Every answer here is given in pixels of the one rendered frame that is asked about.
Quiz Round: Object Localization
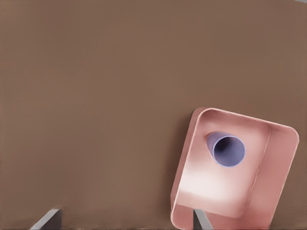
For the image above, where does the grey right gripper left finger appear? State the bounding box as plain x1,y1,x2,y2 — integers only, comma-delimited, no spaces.
30,208,62,230

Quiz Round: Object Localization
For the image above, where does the pink square box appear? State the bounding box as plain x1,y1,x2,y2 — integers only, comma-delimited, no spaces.
170,106,300,230

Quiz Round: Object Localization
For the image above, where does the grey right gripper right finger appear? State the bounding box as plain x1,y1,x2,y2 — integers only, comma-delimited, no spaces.
193,208,213,230

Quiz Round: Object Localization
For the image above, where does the lilac cup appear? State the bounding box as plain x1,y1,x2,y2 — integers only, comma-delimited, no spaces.
206,131,246,168

